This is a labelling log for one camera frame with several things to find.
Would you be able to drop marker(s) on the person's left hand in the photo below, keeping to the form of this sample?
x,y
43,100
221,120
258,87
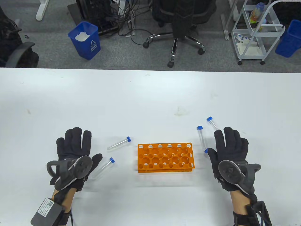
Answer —
x,y
73,143

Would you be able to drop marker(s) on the person's right hand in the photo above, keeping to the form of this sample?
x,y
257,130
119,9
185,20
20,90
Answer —
x,y
230,146

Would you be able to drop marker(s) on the orange test tube rack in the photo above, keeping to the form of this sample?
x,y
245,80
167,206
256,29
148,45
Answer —
x,y
164,170

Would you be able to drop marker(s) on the person's left forearm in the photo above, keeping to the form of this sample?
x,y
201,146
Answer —
x,y
71,199

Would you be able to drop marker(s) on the grey tracking controller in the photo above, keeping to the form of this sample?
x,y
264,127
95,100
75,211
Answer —
x,y
82,166
229,171

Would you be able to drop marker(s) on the black box with white label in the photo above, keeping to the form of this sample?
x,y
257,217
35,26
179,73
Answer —
x,y
45,211

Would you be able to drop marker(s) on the blue bin with white symbol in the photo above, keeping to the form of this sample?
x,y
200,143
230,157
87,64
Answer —
x,y
89,47

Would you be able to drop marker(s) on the white folded sheet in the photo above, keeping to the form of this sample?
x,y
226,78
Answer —
x,y
249,49

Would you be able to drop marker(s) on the white crumpled paper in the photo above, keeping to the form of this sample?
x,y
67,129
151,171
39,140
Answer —
x,y
81,36

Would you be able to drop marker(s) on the small white blue objects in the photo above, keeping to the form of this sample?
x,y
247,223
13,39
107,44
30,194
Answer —
x,y
241,37

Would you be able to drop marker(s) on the black chair with grey armrest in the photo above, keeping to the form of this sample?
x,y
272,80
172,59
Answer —
x,y
14,47

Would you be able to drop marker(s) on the white desk leg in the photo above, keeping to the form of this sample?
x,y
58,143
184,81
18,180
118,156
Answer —
x,y
226,28
41,11

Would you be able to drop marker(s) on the white rolling cart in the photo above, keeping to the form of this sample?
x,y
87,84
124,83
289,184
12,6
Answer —
x,y
265,32

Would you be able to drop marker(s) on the plain blue bin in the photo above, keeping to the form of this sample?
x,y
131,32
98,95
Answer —
x,y
288,40

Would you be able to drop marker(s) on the black office chair chrome base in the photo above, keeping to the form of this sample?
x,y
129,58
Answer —
x,y
180,26

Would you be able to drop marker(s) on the black computer tower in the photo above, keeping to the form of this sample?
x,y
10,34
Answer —
x,y
94,14

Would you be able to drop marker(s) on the colourful plastic bottle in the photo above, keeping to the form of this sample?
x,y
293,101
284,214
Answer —
x,y
256,13

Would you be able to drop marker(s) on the white power strip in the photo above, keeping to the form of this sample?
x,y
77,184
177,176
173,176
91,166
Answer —
x,y
121,7

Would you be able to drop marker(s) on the black lattice frame module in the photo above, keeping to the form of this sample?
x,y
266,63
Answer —
x,y
261,211

